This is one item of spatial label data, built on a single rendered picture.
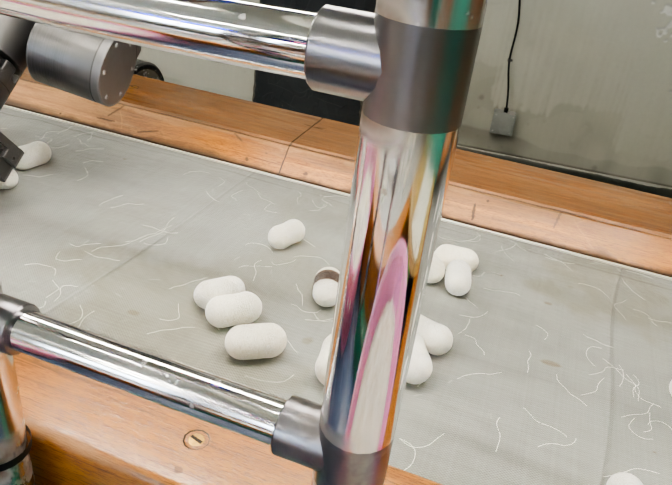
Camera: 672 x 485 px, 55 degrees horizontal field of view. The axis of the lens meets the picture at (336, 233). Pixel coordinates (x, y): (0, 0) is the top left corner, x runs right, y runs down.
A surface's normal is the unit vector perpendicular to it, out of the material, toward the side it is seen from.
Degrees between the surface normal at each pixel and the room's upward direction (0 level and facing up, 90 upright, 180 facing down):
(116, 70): 100
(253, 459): 0
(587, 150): 88
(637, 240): 45
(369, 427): 90
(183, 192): 0
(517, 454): 0
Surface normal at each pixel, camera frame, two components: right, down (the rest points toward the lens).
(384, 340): 0.12, 0.50
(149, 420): 0.11, -0.86
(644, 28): -0.26, 0.44
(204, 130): -0.16, -0.31
